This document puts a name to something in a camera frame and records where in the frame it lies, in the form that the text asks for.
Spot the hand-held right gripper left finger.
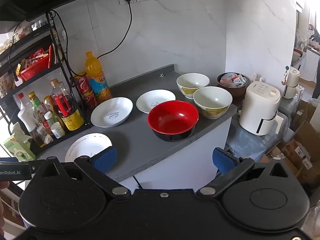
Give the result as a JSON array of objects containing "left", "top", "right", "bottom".
[{"left": 31, "top": 146, "right": 131, "bottom": 201}]

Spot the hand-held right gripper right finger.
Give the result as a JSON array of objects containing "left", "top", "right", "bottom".
[{"left": 197, "top": 147, "right": 291, "bottom": 198}]

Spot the white plate blue script print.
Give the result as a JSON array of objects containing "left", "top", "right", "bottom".
[{"left": 90, "top": 97, "right": 133, "bottom": 128}]

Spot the red and black bowl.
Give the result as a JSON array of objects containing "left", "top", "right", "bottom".
[{"left": 147, "top": 100, "right": 199, "bottom": 142}]

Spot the white cabinet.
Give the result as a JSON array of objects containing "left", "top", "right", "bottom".
[{"left": 117, "top": 116, "right": 232, "bottom": 189}]

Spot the white plate orange rim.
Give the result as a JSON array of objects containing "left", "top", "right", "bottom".
[{"left": 65, "top": 133, "right": 113, "bottom": 163}]

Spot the green tissue box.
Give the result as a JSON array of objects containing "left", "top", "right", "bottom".
[{"left": 2, "top": 124, "right": 37, "bottom": 162}]

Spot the grey plastic cover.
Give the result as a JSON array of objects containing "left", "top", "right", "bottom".
[{"left": 224, "top": 100, "right": 293, "bottom": 165}]

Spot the glass oil dispenser white top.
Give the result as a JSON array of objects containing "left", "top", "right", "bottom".
[{"left": 17, "top": 109, "right": 46, "bottom": 148}]

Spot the black storage rack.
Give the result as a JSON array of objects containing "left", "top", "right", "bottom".
[{"left": 0, "top": 11, "right": 92, "bottom": 153}]

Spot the flat cardboard box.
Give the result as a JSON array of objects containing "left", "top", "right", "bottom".
[{"left": 260, "top": 146, "right": 304, "bottom": 180}]

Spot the tomato label sauce bottle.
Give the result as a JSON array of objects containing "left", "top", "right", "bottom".
[{"left": 42, "top": 111, "right": 56, "bottom": 134}]

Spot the white bowl yellow pattern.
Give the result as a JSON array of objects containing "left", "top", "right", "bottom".
[
  {"left": 176, "top": 73, "right": 210, "bottom": 100},
  {"left": 193, "top": 86, "right": 233, "bottom": 120}
]

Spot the white air fryer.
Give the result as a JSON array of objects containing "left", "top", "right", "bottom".
[{"left": 239, "top": 82, "right": 282, "bottom": 136}]

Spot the red soda can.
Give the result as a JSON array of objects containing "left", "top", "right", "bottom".
[
  {"left": 81, "top": 91, "right": 99, "bottom": 109},
  {"left": 74, "top": 72, "right": 92, "bottom": 94}
]

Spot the green yellow label bottle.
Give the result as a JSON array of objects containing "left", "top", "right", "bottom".
[{"left": 28, "top": 92, "right": 45, "bottom": 125}]

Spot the brown bowl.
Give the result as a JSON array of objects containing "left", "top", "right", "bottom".
[{"left": 217, "top": 72, "right": 248, "bottom": 98}]

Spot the clear bottle red cap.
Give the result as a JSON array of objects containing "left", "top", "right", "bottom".
[{"left": 17, "top": 92, "right": 33, "bottom": 115}]

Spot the small white plate blue print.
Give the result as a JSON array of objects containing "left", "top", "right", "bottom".
[{"left": 136, "top": 89, "right": 176, "bottom": 114}]

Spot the brown sauce bottle yellow cap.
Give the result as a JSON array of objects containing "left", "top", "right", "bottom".
[{"left": 44, "top": 95, "right": 57, "bottom": 115}]

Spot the orange juice bottle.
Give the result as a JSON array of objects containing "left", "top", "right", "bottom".
[{"left": 85, "top": 51, "right": 112, "bottom": 104}]

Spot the small white orange packet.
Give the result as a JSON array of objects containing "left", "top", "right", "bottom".
[{"left": 231, "top": 74, "right": 247, "bottom": 87}]

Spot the large cardboard box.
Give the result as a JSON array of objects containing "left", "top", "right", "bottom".
[{"left": 280, "top": 120, "right": 320, "bottom": 188}]

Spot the white electric kettle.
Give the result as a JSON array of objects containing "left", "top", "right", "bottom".
[{"left": 282, "top": 67, "right": 300, "bottom": 99}]

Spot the red plastic basket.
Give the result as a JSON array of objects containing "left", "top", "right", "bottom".
[{"left": 19, "top": 52, "right": 50, "bottom": 81}]

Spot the row of spice jars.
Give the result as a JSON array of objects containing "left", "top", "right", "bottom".
[{"left": 31, "top": 21, "right": 50, "bottom": 32}]

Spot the soy sauce jug red handle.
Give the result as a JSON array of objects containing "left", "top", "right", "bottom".
[{"left": 51, "top": 79, "right": 85, "bottom": 131}]

